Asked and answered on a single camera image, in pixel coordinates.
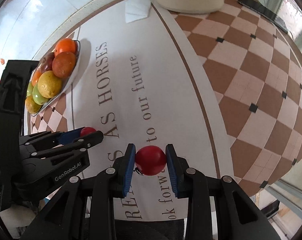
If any orange on plate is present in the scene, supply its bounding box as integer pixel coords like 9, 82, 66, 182
54, 38, 76, 56

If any white lettered mat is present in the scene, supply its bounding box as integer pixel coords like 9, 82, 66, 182
66, 0, 236, 222

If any dark orange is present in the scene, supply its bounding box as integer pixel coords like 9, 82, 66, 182
52, 52, 76, 79

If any yellow lemon with stem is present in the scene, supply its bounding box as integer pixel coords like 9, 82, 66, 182
37, 70, 63, 99

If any green apple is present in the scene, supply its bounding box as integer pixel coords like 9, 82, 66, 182
32, 84, 49, 106
27, 82, 34, 97

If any white folded tissue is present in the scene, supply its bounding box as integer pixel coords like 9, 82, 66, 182
125, 0, 151, 23

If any bright orange mandarin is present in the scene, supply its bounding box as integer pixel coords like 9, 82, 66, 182
31, 70, 42, 87

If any red apple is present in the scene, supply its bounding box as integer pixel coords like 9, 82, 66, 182
135, 145, 166, 176
80, 127, 97, 137

